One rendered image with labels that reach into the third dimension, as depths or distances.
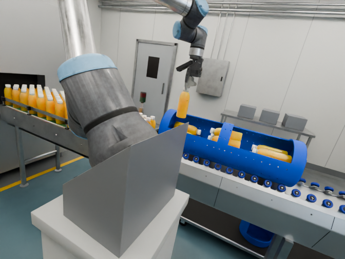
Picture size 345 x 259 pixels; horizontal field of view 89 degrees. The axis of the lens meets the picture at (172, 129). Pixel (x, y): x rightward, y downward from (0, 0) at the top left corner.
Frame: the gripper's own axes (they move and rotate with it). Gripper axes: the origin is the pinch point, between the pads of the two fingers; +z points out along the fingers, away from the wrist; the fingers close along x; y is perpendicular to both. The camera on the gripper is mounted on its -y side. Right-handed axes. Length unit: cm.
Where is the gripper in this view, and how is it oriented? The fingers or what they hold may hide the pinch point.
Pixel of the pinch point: (186, 88)
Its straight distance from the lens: 120.3
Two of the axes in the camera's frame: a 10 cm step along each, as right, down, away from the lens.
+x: 3.9, -2.0, 9.0
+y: 9.1, 2.6, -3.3
